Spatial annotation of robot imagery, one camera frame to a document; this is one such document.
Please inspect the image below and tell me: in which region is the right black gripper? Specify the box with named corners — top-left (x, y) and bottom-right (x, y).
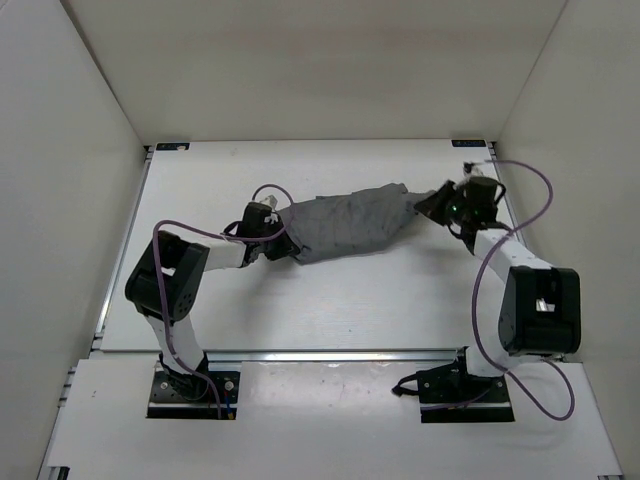
top-left (412, 180), bottom-right (470, 227)

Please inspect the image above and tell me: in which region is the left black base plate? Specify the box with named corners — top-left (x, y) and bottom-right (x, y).
top-left (146, 362), bottom-right (241, 421)

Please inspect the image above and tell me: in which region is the aluminium front table rail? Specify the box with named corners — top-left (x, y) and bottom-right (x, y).
top-left (92, 349), bottom-right (564, 364)

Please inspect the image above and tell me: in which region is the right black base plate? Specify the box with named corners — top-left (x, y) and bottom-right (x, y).
top-left (391, 360), bottom-right (515, 424)

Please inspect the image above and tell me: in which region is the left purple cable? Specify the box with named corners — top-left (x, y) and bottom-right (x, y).
top-left (152, 183), bottom-right (294, 420)

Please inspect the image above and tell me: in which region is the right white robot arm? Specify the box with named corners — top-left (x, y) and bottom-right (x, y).
top-left (415, 176), bottom-right (581, 401)

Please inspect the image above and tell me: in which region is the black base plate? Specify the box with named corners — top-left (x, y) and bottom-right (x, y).
top-left (391, 360), bottom-right (515, 424)
top-left (146, 362), bottom-right (241, 421)

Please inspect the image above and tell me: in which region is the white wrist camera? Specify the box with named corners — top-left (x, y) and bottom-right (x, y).
top-left (259, 195), bottom-right (278, 210)
top-left (463, 162), bottom-right (491, 178)

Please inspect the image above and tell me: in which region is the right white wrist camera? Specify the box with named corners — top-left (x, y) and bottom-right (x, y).
top-left (463, 162), bottom-right (491, 178)

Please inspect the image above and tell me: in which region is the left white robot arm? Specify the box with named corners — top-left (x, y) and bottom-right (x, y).
top-left (125, 201), bottom-right (299, 406)

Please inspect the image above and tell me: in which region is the blue corner label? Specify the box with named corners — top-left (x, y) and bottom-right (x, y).
top-left (155, 142), bottom-right (190, 151)
top-left (451, 139), bottom-right (487, 148)

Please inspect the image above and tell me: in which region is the grey pleated skirt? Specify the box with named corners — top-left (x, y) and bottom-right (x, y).
top-left (278, 183), bottom-right (433, 265)

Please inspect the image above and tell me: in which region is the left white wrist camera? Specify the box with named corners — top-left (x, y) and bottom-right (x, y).
top-left (259, 195), bottom-right (278, 210)

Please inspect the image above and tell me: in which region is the left blue corner label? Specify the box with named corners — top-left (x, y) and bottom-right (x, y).
top-left (155, 142), bottom-right (190, 151)

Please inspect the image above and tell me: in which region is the right blue corner label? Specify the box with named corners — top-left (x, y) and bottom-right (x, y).
top-left (451, 139), bottom-right (487, 148)

